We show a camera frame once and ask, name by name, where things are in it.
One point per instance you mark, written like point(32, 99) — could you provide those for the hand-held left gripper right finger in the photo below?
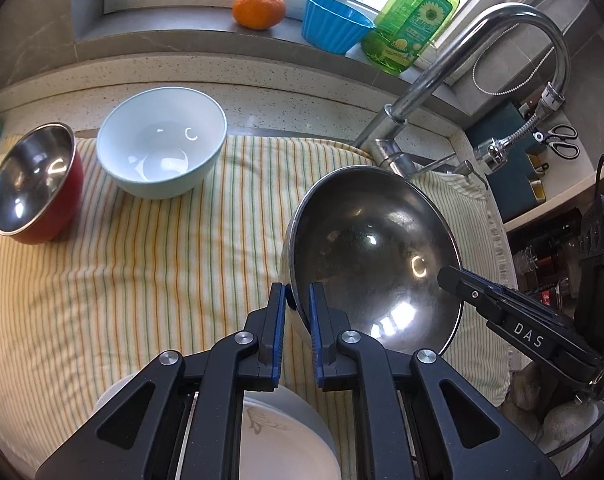
point(316, 335)

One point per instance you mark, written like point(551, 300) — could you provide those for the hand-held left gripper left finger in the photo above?
point(278, 330)

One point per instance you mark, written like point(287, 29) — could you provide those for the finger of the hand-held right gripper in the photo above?
point(469, 290)
point(531, 306)

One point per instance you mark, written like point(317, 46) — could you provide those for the white plate small pink flowers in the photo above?
point(309, 412)

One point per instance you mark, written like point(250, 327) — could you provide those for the stainless steel bowl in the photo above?
point(371, 260)

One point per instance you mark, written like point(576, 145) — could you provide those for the light blue ceramic bowl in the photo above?
point(162, 150)

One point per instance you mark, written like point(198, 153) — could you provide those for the red bowl steel interior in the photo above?
point(27, 180)

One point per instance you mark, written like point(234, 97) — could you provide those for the beige fuzzy slipper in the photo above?
point(529, 387)
point(569, 427)

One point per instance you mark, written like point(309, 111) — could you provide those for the dark teal knife block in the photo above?
point(506, 190)

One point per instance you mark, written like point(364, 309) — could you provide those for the yellow striped cloth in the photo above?
point(157, 285)

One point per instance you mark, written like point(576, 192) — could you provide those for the chrome faucet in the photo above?
point(431, 80)

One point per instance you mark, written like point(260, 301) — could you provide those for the green dish soap bottle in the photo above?
point(411, 25)

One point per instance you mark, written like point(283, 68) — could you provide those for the blue ribbed cup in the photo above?
point(334, 27)

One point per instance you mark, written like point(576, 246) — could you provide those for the orange tangerine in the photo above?
point(259, 10)

